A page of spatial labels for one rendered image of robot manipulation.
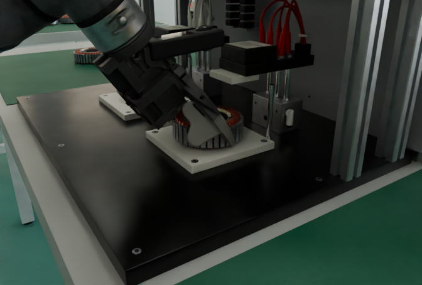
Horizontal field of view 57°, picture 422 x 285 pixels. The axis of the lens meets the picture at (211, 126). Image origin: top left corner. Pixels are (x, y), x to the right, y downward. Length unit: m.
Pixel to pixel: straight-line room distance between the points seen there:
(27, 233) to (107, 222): 1.42
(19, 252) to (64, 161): 1.19
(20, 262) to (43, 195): 1.15
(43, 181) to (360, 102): 0.44
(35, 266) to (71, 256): 1.22
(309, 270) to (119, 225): 0.20
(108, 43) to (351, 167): 0.34
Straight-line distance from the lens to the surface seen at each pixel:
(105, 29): 0.47
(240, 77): 0.58
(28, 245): 1.79
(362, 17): 0.50
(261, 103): 0.68
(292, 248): 0.44
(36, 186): 0.60
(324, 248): 0.45
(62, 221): 0.51
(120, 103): 0.79
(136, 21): 0.48
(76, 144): 0.65
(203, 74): 0.83
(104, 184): 0.52
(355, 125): 0.51
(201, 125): 0.53
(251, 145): 0.59
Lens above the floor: 1.03
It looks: 22 degrees down
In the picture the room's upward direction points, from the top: straight up
